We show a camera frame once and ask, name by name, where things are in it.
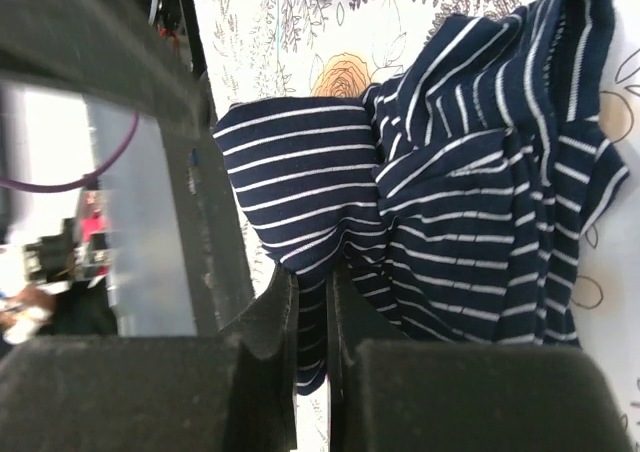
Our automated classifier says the navy striped underwear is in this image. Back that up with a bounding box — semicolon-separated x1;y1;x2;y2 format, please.
213;0;629;395

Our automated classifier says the aluminium frame rail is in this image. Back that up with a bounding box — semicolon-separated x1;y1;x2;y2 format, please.
1;0;206;135

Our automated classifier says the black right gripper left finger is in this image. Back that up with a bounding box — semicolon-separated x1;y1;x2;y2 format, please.
1;269;298;451

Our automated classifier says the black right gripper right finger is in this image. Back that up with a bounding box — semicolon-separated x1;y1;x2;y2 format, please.
327;265;632;451

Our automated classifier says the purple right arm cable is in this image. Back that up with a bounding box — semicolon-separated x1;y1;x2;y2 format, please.
0;109;141;194

